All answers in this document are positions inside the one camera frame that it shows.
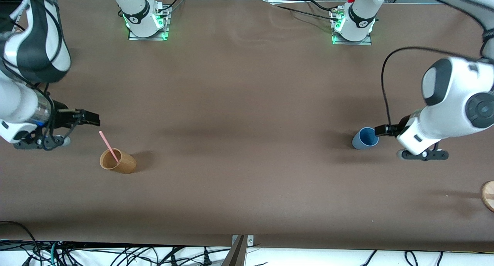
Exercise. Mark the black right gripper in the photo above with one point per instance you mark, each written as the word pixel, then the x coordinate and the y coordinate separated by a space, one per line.
pixel 61 117

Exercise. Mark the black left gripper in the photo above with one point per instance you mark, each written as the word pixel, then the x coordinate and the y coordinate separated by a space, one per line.
pixel 401 124

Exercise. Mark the blue cup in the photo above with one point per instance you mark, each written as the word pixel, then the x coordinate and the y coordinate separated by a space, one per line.
pixel 362 140

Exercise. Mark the pink straw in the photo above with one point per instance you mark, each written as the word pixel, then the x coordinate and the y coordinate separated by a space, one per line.
pixel 108 144

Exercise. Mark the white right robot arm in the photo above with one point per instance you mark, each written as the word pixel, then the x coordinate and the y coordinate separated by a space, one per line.
pixel 34 46

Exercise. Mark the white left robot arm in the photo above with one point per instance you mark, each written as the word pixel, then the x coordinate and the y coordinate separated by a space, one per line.
pixel 455 96

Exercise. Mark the brown wooden cup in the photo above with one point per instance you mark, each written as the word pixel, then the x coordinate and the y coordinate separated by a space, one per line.
pixel 121 163

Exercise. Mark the round wooden board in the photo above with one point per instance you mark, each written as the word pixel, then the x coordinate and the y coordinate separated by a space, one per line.
pixel 488 195

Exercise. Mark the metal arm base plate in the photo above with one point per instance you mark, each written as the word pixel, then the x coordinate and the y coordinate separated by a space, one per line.
pixel 368 40
pixel 166 26

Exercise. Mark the metal table bracket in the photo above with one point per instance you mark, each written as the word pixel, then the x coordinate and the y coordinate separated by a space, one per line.
pixel 250 239

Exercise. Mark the dark support post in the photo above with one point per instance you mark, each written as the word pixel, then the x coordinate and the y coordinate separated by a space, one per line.
pixel 235 256

